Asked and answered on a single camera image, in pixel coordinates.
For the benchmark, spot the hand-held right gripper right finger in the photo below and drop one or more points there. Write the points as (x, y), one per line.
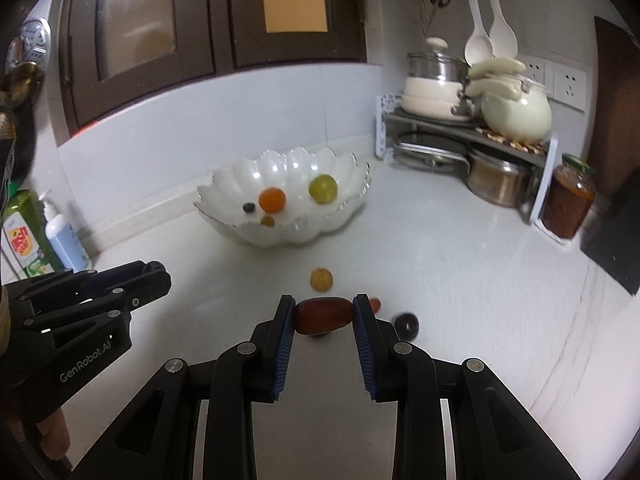
(364, 352)

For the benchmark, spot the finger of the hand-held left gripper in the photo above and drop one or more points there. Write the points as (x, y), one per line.
(100, 307)
(100, 277)

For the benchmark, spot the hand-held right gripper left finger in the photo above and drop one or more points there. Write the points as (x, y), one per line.
(282, 350)

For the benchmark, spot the red date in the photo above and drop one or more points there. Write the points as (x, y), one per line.
(322, 316)
(376, 305)

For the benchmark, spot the dark plum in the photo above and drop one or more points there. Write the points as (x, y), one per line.
(406, 323)

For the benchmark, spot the yellow-brown longan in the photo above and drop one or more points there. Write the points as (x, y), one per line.
(321, 279)
(268, 221)

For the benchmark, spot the orange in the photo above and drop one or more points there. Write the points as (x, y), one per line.
(272, 200)

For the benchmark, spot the green apple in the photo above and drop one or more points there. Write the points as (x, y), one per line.
(323, 189)

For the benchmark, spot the white scalloped glass bowl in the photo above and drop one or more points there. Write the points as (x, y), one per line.
(300, 165)

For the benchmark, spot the person's left hand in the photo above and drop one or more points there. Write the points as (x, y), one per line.
(52, 432)

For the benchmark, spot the blue pump bottle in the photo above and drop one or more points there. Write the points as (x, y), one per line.
(65, 246)

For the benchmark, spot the green dish soap bottle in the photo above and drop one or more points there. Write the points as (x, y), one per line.
(25, 240)

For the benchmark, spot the brass ladle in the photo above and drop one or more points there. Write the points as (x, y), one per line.
(20, 82)

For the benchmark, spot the glass pan lid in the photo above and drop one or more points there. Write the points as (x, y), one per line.
(430, 147)

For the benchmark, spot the steel pot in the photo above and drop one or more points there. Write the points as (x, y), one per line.
(500, 180)

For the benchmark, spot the grey and white shelf rack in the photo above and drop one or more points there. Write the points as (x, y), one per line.
(542, 185)

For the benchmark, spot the round perforated steel plate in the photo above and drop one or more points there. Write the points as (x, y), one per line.
(35, 37)

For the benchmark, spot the glass jar of red sauce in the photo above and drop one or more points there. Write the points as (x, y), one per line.
(567, 205)

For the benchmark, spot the wooden bead trivet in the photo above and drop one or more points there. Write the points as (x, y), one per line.
(520, 145)

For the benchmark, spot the black knife block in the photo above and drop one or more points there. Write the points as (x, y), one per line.
(617, 245)

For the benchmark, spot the cream clay pot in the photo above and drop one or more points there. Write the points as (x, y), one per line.
(515, 112)

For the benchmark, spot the brown wooden window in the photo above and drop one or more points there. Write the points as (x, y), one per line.
(220, 15)

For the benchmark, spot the steel steamer with glass lid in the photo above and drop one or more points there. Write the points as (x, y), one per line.
(435, 65)

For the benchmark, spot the white rice spoon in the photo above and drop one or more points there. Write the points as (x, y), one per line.
(477, 45)
(504, 35)

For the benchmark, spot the dark wooden cutting board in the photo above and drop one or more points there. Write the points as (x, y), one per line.
(617, 110)

